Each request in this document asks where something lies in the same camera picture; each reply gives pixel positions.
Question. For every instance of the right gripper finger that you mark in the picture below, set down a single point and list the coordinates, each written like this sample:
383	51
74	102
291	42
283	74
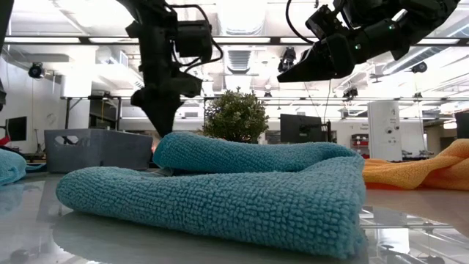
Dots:
309	52
311	69

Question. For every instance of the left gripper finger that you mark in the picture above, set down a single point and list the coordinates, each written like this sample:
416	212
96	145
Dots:
173	116
159	119

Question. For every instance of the blue microfiber towel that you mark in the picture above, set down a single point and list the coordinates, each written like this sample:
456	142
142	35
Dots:
11	166
220	205

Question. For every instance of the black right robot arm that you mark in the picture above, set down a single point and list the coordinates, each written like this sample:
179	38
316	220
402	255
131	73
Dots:
403	25

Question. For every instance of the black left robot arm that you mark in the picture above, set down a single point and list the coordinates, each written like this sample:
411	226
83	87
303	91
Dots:
146	9

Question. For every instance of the orange microfiber towel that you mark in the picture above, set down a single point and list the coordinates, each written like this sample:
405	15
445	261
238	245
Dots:
421	174

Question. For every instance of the black ceiling spotlight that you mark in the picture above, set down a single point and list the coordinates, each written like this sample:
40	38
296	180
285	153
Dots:
419	67
36	70
350	92

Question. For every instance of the black computer monitor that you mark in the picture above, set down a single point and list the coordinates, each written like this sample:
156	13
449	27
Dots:
300	128

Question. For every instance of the grey plastic bin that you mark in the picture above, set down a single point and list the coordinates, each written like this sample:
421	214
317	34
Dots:
110	154

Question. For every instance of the small potted green plant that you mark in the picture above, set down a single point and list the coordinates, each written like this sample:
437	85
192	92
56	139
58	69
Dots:
234	117

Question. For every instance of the white pillar cabinet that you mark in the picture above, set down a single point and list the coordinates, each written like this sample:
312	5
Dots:
383	128

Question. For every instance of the red shelf bins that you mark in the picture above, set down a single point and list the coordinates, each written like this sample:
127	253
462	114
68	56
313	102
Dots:
359	141

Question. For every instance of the dark monitor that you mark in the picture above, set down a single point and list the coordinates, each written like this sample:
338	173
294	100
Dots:
462	124

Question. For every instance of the red machine part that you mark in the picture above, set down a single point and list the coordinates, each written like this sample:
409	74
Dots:
3	140

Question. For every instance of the black overhead camera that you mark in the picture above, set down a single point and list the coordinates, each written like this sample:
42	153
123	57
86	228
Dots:
287	60

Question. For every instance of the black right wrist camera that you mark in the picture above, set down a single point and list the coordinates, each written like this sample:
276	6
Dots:
322	22

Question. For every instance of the black aluminium rig frame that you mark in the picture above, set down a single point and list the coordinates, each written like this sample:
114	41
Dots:
275	40

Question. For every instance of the black wall monitor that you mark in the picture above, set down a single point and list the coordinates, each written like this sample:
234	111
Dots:
16	128

